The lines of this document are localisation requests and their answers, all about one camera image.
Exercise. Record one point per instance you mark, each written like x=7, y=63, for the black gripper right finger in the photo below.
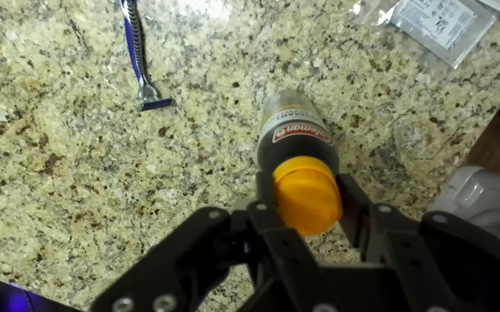
x=424, y=266

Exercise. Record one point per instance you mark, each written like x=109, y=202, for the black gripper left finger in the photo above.
x=273, y=261

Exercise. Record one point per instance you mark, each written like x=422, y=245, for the spray bottle with yellow lid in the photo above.
x=295, y=145

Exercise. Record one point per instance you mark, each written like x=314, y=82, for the white toilet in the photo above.
x=481, y=197

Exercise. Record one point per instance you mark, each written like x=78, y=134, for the clear plastic packet with label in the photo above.
x=434, y=23

